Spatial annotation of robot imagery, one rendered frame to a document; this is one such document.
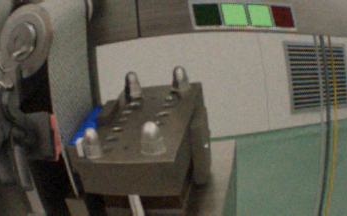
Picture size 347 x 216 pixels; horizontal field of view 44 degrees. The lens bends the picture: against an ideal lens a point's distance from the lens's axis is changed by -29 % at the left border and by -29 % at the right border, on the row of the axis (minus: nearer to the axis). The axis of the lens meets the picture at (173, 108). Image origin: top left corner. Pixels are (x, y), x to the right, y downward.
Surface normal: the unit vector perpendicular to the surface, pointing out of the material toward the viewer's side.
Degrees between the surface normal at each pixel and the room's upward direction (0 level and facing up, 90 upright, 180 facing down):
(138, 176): 90
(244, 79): 90
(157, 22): 90
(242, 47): 90
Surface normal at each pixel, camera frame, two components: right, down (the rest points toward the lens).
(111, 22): -0.14, 0.31
